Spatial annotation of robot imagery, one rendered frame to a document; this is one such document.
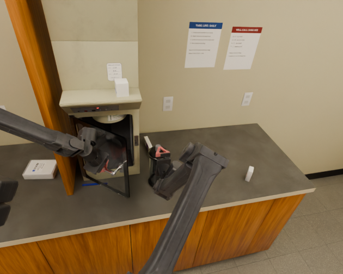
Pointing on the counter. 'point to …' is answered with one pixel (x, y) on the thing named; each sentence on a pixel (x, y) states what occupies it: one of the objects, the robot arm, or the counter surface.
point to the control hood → (99, 99)
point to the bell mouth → (109, 118)
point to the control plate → (95, 109)
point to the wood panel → (42, 74)
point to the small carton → (121, 87)
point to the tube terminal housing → (98, 74)
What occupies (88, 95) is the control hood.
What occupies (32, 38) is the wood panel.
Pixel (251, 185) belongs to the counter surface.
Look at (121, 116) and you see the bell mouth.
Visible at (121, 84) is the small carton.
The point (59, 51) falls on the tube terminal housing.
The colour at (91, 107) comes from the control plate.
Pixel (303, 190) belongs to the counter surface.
